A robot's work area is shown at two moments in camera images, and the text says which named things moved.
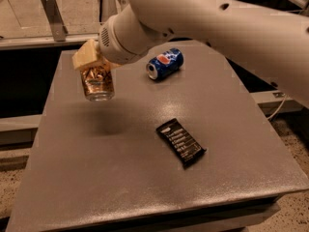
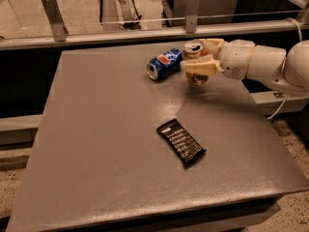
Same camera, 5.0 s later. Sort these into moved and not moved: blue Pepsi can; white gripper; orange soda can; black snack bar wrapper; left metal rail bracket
Moved: white gripper; orange soda can
Not moved: left metal rail bracket; blue Pepsi can; black snack bar wrapper
